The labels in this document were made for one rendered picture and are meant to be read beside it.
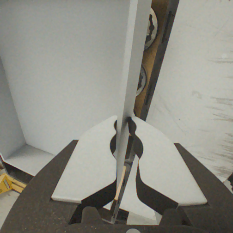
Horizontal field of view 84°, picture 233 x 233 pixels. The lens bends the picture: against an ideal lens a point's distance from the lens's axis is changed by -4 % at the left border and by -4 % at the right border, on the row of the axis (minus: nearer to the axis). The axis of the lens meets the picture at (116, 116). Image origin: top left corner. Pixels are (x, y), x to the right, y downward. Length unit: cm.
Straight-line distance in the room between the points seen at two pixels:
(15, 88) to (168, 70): 42
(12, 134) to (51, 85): 13
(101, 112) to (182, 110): 41
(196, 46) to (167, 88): 15
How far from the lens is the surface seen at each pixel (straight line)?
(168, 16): 28
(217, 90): 54
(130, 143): 43
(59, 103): 20
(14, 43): 23
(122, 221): 185
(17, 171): 92
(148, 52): 36
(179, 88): 51
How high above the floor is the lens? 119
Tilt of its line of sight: 57 degrees down
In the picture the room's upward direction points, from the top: 147 degrees counter-clockwise
